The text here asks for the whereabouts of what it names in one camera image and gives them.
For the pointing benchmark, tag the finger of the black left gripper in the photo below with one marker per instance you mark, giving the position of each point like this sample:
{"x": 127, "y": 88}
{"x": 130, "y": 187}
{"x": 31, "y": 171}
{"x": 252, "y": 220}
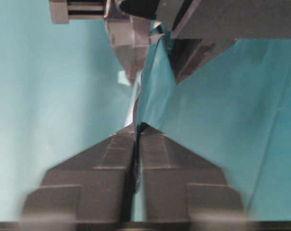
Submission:
{"x": 204, "y": 29}

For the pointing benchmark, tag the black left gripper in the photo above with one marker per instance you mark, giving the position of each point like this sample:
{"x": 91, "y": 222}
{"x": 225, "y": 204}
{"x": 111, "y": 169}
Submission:
{"x": 64, "y": 10}

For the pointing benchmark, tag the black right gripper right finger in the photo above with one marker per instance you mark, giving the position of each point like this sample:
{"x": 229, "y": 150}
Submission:
{"x": 178, "y": 182}

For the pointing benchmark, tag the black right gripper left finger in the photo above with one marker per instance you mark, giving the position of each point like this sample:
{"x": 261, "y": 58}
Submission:
{"x": 95, "y": 185}

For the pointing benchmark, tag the silver zip bag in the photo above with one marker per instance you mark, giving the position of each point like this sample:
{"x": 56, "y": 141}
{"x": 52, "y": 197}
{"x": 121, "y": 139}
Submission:
{"x": 139, "y": 45}

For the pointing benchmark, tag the small white tape marker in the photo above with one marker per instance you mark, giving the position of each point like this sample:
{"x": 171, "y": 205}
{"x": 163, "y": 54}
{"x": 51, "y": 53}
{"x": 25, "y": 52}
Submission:
{"x": 122, "y": 79}

